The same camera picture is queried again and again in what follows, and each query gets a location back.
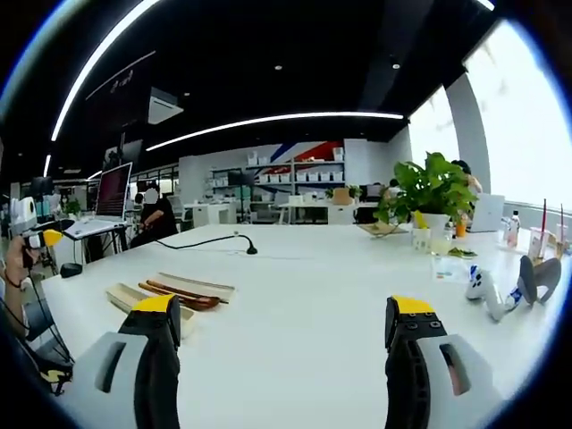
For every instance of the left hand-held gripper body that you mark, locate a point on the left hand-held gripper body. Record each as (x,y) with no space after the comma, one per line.
(24,216)

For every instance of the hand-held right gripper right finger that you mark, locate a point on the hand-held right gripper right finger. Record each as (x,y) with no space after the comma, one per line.
(442,357)

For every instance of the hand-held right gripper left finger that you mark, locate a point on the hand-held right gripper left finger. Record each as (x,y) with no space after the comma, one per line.
(120,357)

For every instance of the brown wooden chopsticks utensil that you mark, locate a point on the brown wooden chopsticks utensil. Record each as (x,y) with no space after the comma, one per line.
(154,288)

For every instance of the brown wooden spoon utensil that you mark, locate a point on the brown wooden spoon utensil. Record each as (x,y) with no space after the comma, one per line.
(187,295)

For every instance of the beige cutlery case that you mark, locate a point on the beige cutlery case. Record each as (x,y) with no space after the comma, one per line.
(187,286)

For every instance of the person's left hand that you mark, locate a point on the person's left hand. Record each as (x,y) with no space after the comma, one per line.
(18,261)

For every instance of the white side desk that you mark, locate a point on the white side desk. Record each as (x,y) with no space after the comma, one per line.
(96,228)

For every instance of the black computer mouse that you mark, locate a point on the black computer mouse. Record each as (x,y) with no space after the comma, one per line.
(70,270)

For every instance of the white framed monitor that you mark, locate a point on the white framed monitor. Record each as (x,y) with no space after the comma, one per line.
(114,192)

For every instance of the white game controller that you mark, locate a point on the white game controller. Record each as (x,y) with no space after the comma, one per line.
(485,288)

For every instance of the printed paper sheet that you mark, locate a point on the printed paper sheet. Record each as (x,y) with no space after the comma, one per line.
(449,270)

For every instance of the green leaf dish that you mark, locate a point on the green leaf dish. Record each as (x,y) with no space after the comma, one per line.
(462,252)

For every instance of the clear glass cup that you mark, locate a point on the clear glass cup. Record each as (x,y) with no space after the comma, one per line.
(440,246)

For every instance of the white paper cup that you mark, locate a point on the white paper cup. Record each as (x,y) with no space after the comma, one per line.
(420,239)

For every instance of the grey black headset stand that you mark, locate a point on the grey black headset stand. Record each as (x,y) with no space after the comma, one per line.
(536,279)

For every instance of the orange cup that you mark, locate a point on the orange cup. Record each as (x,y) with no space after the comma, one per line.
(460,229)

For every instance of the wooden tray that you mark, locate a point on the wooden tray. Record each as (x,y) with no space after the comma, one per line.
(382,229)

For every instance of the clear plastic bottle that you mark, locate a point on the clear plastic bottle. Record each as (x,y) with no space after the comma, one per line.
(512,228)

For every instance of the pink drink cup with straw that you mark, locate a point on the pink drink cup with straw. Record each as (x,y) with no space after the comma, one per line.
(538,243)

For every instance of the white laptop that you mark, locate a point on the white laptop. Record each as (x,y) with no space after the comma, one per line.
(487,214)

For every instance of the ceiling air conditioner unit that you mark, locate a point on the ceiling air conditioner unit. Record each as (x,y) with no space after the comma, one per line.
(164,105)

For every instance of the green potted plant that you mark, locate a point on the green potted plant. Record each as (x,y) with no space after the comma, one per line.
(429,187)

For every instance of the storage shelf with white boxes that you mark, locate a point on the storage shelf with white boxes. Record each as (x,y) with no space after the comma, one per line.
(286,176)

